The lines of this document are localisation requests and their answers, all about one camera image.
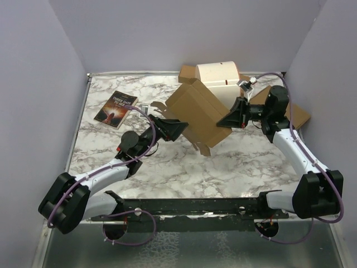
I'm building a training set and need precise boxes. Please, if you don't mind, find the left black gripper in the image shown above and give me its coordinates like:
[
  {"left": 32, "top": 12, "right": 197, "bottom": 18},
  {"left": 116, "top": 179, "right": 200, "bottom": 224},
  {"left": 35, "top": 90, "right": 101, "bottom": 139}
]
[{"left": 136, "top": 114, "right": 188, "bottom": 157}]

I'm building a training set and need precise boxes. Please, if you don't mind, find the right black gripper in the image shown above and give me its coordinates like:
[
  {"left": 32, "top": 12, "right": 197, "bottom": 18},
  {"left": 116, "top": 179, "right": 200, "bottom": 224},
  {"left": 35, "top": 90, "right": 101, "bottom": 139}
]
[{"left": 216, "top": 97, "right": 271, "bottom": 129}]

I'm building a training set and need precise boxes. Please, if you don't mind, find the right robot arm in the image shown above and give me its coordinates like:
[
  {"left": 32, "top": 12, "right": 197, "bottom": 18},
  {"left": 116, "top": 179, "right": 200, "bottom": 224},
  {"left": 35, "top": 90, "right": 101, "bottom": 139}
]
[{"left": 216, "top": 85, "right": 344, "bottom": 219}]

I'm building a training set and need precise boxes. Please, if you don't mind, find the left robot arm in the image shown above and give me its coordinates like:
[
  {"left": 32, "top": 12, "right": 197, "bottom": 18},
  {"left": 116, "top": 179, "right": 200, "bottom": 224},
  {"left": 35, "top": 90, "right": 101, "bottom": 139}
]
[{"left": 38, "top": 114, "right": 189, "bottom": 234}]

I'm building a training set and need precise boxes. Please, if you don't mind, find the white cylindrical bread box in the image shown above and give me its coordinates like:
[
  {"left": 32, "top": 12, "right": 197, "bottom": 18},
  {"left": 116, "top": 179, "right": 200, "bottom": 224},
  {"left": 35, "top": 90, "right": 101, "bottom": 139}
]
[{"left": 195, "top": 61, "right": 241, "bottom": 109}]

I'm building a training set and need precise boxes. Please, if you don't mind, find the small brown box behind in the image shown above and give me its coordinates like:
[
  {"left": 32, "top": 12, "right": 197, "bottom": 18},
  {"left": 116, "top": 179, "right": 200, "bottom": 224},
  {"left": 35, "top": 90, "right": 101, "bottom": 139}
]
[{"left": 178, "top": 65, "right": 196, "bottom": 84}]

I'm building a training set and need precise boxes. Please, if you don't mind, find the closed brown cardboard box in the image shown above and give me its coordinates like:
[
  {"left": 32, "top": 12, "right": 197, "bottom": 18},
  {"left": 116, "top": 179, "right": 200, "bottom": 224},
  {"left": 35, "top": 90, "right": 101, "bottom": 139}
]
[{"left": 249, "top": 85, "right": 311, "bottom": 130}]

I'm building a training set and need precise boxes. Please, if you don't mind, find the brown cardboard piece behind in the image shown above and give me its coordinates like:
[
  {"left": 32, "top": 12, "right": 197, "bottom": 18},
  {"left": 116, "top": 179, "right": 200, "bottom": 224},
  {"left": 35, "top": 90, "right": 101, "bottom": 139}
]
[{"left": 237, "top": 74, "right": 252, "bottom": 92}]

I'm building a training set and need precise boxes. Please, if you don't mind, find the dark paperback book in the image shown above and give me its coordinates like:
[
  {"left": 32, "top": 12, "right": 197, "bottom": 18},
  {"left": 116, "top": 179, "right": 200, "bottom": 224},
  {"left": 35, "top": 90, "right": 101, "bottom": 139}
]
[{"left": 94, "top": 90, "right": 138, "bottom": 129}]

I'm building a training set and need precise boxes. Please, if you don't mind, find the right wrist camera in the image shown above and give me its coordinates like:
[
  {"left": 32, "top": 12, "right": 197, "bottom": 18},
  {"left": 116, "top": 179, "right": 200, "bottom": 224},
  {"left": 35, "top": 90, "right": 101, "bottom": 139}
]
[{"left": 237, "top": 77, "right": 257, "bottom": 102}]

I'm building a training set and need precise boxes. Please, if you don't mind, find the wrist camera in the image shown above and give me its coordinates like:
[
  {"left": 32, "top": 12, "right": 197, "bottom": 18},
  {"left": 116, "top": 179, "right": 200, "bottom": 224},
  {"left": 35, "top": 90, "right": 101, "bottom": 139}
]
[
  {"left": 237, "top": 77, "right": 257, "bottom": 102},
  {"left": 139, "top": 104, "right": 149, "bottom": 118}
]

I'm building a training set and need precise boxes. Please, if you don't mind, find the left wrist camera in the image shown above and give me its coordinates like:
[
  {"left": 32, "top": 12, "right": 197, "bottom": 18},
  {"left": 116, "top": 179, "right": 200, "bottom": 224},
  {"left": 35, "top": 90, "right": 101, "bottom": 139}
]
[{"left": 139, "top": 104, "right": 149, "bottom": 118}]

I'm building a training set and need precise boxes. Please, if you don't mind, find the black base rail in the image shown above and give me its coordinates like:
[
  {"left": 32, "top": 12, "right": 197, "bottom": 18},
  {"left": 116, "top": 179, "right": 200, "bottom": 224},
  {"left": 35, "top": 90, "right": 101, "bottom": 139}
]
[{"left": 92, "top": 198, "right": 288, "bottom": 232}]

